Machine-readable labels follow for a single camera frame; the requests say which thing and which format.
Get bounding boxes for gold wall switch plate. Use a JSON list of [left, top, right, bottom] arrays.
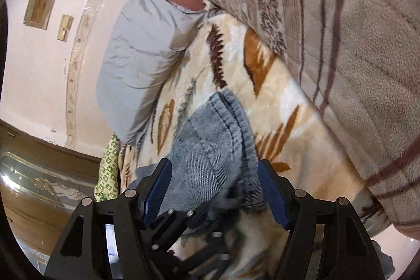
[[57, 14, 75, 42]]

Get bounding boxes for leaf print cream blanket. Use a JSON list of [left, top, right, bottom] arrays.
[[117, 12, 392, 280]]

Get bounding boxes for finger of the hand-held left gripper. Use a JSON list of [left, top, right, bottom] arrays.
[[144, 200, 219, 249], [148, 229, 232, 280]]

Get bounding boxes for gold wall frame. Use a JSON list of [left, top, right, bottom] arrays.
[[23, 0, 62, 30]]

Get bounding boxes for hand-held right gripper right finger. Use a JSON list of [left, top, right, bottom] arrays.
[[257, 159, 387, 280]]

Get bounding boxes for blue denim pants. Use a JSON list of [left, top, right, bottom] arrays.
[[134, 87, 268, 236]]

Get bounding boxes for grey pillow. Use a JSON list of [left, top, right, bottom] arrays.
[[94, 0, 210, 147]]

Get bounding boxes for green patterned cloth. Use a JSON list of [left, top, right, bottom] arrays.
[[94, 132, 123, 202]]

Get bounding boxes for wooden furniture with glass inlay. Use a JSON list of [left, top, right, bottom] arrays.
[[0, 119, 103, 272]]

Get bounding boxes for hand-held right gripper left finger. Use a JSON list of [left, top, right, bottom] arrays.
[[44, 159, 173, 280]]

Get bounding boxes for striped beige fleece blanket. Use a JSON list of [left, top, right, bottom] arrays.
[[173, 0, 420, 236]]

